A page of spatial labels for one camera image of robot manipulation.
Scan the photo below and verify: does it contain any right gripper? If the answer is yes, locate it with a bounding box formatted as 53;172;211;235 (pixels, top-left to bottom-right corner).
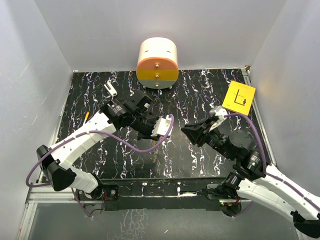
181;116;235;161

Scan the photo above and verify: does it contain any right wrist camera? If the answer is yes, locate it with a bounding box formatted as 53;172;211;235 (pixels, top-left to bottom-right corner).
209;105;228;132

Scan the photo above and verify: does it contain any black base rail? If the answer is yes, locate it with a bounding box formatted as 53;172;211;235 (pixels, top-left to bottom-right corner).
75;177;247;216

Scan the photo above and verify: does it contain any yellow marker pen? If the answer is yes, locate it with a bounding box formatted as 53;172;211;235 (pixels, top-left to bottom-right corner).
84;112;90;123

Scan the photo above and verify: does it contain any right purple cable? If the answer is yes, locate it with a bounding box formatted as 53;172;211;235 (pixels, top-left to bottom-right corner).
223;113;320;217

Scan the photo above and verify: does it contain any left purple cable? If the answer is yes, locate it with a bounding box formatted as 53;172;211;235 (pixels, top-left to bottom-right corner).
26;99;175;218

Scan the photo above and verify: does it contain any yellow book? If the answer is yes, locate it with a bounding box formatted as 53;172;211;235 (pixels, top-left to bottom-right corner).
222;81;256;116

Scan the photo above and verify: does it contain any white plastic clip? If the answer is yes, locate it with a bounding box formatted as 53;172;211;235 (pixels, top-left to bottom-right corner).
104;81;118;97

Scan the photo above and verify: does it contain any aluminium frame rail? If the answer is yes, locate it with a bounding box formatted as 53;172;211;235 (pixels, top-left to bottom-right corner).
26;181;297;203

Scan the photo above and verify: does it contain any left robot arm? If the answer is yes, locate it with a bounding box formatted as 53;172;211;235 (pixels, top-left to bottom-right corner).
36;90;166;200

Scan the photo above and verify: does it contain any purple cable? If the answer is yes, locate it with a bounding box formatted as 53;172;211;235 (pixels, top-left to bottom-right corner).
26;99;175;218
223;113;320;217

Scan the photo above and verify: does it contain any round three-drawer mini cabinet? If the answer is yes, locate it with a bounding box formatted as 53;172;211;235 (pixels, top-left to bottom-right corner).
136;37;179;90

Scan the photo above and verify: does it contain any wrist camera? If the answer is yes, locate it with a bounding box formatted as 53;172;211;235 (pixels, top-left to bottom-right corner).
151;115;172;137
209;105;228;132

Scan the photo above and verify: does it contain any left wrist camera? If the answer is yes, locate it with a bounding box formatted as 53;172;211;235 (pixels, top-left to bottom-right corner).
151;115;172;137

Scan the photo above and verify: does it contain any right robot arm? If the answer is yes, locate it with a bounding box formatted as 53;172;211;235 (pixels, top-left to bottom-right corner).
181;117;320;239

